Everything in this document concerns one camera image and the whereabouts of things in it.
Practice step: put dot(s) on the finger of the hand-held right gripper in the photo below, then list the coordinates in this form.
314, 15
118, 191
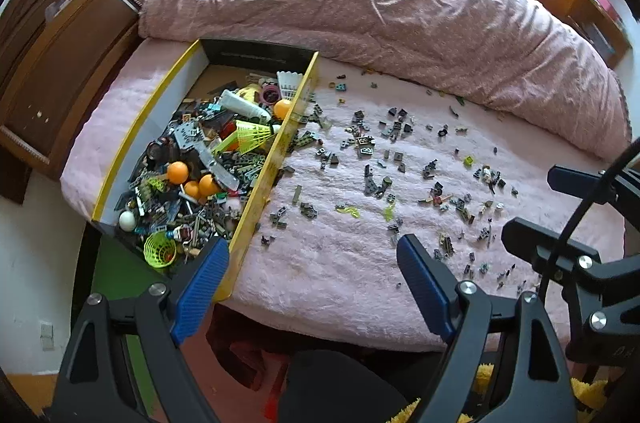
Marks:
565, 175
525, 238

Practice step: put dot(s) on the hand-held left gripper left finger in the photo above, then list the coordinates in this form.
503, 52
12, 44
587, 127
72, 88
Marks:
200, 288

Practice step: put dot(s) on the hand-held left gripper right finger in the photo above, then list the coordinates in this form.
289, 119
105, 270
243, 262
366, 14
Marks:
425, 283

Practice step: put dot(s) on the toy bricks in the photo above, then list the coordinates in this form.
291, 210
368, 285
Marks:
362, 148

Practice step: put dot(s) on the yellow cardboard box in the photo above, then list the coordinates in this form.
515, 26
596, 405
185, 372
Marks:
280, 143

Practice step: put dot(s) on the yellow fuzzy cloth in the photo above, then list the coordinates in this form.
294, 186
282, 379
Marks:
587, 390

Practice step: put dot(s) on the green plastic mesh basket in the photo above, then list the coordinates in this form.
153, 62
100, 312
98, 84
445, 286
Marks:
159, 250

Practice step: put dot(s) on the white toy minifigure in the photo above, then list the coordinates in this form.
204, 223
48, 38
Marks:
486, 173

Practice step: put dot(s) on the green mat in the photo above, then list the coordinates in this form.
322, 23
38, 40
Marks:
115, 273

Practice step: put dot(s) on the orange ping pong ball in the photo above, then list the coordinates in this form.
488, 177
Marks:
209, 185
282, 108
177, 173
191, 189

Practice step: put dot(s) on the white ping pong ball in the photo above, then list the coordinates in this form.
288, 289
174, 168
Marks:
126, 220

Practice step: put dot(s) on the pink fleece bed sheet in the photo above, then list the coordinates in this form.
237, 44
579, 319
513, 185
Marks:
325, 263

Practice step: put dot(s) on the grey toy blade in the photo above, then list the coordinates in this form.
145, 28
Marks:
215, 165

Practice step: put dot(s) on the pile of toy parts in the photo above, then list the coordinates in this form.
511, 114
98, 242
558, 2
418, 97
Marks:
235, 163

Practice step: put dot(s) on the person's black trouser leg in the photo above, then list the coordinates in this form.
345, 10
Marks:
340, 388

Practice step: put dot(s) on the red plastic object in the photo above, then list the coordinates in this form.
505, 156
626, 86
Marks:
272, 405

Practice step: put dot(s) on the yellow-green plastic shuttlecock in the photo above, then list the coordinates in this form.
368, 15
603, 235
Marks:
247, 135

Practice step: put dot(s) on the colourful books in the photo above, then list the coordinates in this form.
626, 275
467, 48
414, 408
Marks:
600, 3

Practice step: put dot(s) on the white plastic bottle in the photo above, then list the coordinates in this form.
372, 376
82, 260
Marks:
242, 105

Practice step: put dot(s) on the yellow round toy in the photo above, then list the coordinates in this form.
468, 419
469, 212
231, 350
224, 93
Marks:
250, 93

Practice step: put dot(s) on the white shuttlecock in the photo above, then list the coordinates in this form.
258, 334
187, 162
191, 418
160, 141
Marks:
290, 83

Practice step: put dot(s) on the wooden wardrobe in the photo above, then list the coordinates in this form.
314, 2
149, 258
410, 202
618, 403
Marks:
60, 53

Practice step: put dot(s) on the pink quilt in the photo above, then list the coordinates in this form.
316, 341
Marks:
350, 3

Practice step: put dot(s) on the white wall socket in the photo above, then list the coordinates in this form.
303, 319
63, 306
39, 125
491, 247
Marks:
46, 335

